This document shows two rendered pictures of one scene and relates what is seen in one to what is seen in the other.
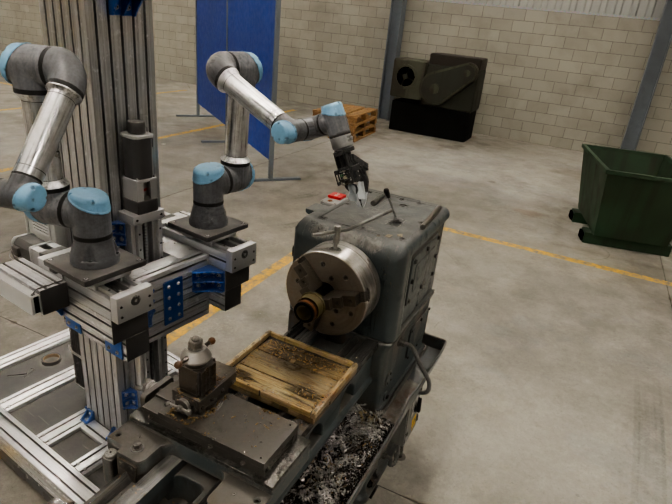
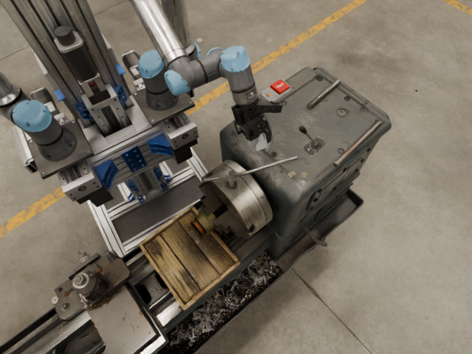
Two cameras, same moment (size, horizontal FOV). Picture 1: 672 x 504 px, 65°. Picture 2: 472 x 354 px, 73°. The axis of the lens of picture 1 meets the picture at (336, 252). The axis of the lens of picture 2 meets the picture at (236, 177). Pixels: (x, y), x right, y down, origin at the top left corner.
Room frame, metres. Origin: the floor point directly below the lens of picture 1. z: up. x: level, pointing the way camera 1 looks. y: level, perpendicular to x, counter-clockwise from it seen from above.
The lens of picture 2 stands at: (1.18, -0.27, 2.29)
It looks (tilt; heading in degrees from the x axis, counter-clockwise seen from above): 61 degrees down; 28
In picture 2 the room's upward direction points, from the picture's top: 2 degrees counter-clockwise
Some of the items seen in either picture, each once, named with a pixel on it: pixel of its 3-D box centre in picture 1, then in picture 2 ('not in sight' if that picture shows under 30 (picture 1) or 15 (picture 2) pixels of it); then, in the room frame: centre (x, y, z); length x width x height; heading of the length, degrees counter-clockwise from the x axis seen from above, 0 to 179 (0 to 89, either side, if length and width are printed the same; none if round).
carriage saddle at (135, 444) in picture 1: (207, 447); (106, 317); (1.06, 0.28, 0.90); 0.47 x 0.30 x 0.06; 65
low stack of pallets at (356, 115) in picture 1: (345, 121); not in sight; (9.84, 0.08, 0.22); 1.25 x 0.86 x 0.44; 159
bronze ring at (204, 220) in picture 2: (310, 306); (204, 223); (1.53, 0.07, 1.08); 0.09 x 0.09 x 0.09; 66
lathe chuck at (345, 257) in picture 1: (330, 289); (232, 201); (1.66, 0.01, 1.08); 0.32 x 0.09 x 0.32; 65
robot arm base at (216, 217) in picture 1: (208, 210); (160, 90); (1.96, 0.52, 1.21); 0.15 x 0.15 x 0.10
